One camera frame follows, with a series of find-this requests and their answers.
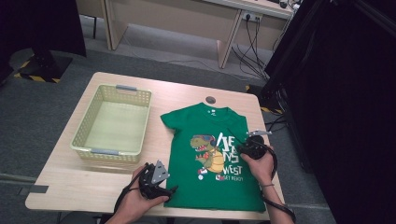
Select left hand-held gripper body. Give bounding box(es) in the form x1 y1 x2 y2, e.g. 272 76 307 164
138 160 171 200

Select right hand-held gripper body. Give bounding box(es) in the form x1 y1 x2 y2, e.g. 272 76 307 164
247 130 273 161

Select green dinosaur print t-shirt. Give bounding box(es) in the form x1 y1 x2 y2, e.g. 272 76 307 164
160 102 267 214

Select pale green plastic basket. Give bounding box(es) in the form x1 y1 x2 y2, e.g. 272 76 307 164
69 83 153 164

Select person's left hand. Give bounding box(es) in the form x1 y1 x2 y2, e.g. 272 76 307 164
116 164 171 222

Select person's right hand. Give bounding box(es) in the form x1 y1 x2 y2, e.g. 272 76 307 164
241 146 276 187

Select yellow black hazard tape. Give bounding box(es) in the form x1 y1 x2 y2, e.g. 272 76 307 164
13 72 61 84
246 84 284 116

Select grey floor tape piece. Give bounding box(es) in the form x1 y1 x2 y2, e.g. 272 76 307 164
18 185 50 196

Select white power socket strip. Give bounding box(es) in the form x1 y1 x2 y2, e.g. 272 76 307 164
241 10 263 22

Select beige wooden desk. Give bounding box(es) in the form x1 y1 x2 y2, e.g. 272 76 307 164
76 0 295 69

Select black stand base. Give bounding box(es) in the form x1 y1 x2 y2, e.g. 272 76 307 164
13 48 74 84

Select black curtain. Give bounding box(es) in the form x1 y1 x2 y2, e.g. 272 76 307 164
0 0 88 87

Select black floor cable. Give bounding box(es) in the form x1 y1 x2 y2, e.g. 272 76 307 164
264 114 289 135

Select right hand-held gripper black cable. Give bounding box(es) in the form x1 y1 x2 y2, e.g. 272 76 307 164
251 136 297 224

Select black curtained frame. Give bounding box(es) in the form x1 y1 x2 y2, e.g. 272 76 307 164
261 0 396 224

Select black power cable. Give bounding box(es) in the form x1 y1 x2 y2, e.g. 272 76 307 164
248 17 270 80
232 15 265 80

